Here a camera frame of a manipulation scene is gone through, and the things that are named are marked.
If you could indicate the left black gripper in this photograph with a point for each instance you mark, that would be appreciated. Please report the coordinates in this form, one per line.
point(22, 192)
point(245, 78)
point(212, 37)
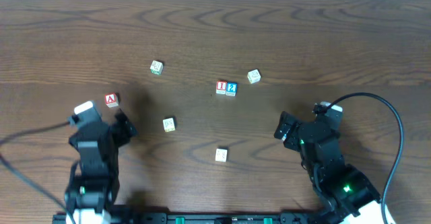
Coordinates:
point(112, 132)

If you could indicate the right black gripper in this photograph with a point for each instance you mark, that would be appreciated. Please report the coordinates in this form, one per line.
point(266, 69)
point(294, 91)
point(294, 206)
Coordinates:
point(291, 134)

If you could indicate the red letter A block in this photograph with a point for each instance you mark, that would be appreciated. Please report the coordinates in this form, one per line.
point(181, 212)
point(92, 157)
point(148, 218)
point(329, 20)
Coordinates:
point(111, 100)

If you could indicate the blue number 2 block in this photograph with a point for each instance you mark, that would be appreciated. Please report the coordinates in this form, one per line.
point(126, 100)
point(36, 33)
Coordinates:
point(231, 89)

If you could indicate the red letter I block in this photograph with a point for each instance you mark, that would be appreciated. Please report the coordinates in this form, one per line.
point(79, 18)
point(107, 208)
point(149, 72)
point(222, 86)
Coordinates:
point(221, 87)

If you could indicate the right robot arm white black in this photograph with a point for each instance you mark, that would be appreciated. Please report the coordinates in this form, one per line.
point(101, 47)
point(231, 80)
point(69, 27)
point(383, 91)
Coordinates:
point(347, 194)

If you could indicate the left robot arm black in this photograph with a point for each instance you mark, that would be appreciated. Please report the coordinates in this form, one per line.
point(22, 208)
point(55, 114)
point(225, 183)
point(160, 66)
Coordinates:
point(94, 178)

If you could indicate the yellow picture wooden block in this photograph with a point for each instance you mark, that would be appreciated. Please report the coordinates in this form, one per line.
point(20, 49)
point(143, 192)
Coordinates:
point(169, 124)

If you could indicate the yellow edged picture block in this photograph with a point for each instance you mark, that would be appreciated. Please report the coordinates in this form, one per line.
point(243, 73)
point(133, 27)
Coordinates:
point(254, 76)

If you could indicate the green picture wooden block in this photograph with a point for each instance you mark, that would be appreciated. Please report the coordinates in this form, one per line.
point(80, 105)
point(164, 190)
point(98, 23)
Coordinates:
point(156, 67)

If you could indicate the plain picture wooden block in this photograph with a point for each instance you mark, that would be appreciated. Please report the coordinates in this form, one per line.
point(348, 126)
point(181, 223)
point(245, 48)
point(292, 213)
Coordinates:
point(221, 155)

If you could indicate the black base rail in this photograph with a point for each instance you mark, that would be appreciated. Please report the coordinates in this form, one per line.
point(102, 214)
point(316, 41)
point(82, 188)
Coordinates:
point(163, 218)

